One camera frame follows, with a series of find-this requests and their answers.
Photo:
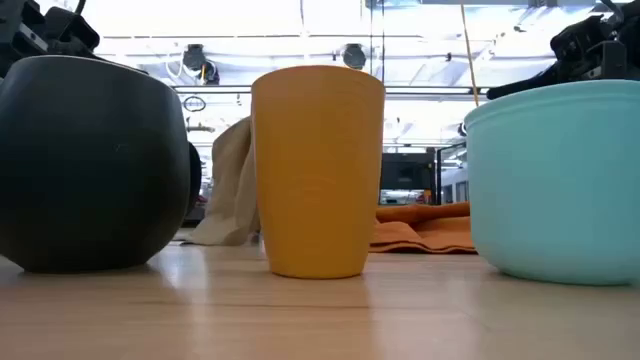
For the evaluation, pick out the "black background cabinet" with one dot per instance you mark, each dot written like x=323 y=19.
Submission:
x=405 y=172

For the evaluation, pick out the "black hanging device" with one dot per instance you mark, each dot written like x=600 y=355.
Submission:
x=354 y=56
x=200 y=60

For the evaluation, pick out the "orange cloth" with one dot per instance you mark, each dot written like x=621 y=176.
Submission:
x=425 y=232

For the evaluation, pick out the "black mug orange inside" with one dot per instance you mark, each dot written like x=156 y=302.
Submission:
x=90 y=165

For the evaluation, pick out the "beige cloth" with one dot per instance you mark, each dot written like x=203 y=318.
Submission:
x=230 y=200

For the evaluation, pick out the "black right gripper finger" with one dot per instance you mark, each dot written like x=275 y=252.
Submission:
x=525 y=82

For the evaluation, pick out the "light blue bowl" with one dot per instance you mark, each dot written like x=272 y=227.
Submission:
x=555 y=185

